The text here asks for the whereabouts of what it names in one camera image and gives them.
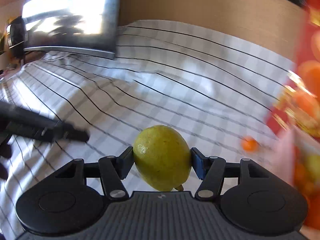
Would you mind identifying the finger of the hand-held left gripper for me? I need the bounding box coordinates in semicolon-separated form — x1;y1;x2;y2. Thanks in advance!
54;121;91;143

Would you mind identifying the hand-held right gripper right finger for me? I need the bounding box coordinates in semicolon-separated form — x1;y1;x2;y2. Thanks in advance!
190;147;274;200

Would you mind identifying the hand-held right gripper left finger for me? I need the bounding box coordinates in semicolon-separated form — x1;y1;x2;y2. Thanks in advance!
51;146;134;201

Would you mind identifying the large green pear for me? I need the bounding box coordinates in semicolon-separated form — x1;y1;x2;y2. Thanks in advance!
132;125;193;192

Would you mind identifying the small tangerine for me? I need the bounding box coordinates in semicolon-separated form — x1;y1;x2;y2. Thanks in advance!
241;136;258;152

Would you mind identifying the pink cardboard box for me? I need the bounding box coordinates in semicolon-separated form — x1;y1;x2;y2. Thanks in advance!
272;126;320;233

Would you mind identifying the large orange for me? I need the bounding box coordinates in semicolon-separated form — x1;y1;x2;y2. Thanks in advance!
304;195;320;230
294;162;309;188

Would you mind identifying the white checked bedsheet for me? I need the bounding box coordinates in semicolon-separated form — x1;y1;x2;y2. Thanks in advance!
0;52;295;240

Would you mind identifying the black round object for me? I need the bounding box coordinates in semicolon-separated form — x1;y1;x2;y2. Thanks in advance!
5;16;27;55

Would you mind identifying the dark grey monitor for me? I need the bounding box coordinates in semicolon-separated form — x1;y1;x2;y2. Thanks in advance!
21;0;123;60

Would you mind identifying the red printed box lid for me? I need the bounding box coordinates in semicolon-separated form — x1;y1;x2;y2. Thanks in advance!
266;0;320;140

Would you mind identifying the wooden headboard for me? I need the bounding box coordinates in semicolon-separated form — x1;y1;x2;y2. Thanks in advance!
119;0;307;60

